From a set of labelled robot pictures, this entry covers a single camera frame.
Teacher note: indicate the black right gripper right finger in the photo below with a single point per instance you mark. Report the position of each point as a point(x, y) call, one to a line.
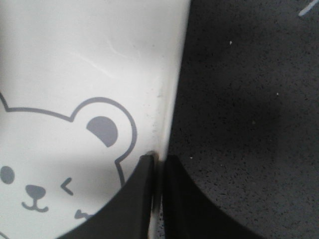
point(189, 214)

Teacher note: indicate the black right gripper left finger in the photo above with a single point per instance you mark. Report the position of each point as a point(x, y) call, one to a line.
point(127, 215)

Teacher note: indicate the cream bear serving tray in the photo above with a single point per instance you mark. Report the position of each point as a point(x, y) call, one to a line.
point(87, 87)

